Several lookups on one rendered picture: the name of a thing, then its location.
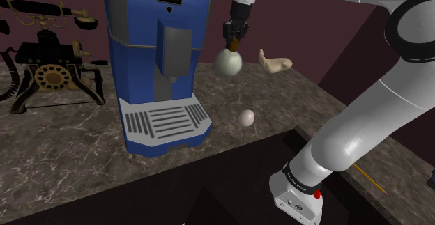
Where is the blue coffee machine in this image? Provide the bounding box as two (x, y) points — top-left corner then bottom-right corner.
(102, 0), (215, 160)

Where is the beige hand figure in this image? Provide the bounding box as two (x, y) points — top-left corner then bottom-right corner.
(258, 48), (293, 75)

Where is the black object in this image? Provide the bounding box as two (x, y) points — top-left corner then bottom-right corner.
(426, 169), (435, 192)

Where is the yellow pencil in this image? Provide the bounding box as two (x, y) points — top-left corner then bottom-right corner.
(351, 162), (390, 196)

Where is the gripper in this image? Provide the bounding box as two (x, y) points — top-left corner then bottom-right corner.
(222, 0), (253, 47)

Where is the white light bulb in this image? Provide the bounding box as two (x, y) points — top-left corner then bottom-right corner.
(213, 37), (243, 78)

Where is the white egg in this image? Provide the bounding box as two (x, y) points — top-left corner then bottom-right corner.
(238, 109), (256, 127)

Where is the black and brass antique telephone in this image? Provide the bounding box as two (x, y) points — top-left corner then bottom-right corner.
(0, 0), (109, 115)

